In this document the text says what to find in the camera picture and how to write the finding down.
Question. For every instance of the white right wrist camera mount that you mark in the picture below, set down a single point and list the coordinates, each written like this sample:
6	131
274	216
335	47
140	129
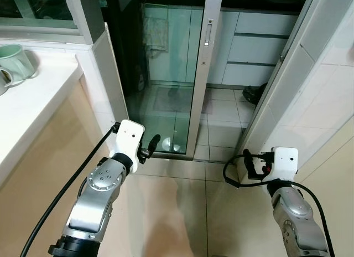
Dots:
285	163

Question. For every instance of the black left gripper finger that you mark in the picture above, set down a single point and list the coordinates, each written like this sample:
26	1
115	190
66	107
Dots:
154	140

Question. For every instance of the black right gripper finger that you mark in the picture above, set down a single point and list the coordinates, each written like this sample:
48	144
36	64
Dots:
249	164

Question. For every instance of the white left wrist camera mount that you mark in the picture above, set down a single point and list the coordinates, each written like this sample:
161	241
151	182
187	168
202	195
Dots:
128	138

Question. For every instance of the window with grey frame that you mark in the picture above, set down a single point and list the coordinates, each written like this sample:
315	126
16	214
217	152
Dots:
38	5

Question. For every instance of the grey mug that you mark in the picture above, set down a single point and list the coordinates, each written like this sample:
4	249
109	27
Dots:
3	82

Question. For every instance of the shiny metal bowl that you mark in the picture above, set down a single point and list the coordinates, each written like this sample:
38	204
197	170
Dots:
176	146

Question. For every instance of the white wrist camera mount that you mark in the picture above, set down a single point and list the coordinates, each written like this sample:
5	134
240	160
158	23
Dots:
128	138
285	163

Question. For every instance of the glass sliding door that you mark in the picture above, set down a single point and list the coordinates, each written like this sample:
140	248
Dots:
166	74

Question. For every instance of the white drawer cabinet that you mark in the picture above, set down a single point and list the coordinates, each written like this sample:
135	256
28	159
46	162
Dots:
260	46

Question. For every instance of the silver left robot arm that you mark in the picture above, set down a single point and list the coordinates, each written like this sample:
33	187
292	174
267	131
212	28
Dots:
99	185

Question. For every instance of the pale green mug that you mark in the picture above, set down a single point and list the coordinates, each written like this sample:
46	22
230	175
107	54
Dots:
16	63

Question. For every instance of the patterned hanging towel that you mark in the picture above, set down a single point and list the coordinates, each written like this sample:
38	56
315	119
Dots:
156	32

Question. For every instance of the black shoe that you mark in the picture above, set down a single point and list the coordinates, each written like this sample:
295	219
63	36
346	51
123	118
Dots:
254	94

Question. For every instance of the beige counter cabinet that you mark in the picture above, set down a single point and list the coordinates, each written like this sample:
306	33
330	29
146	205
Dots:
44	174

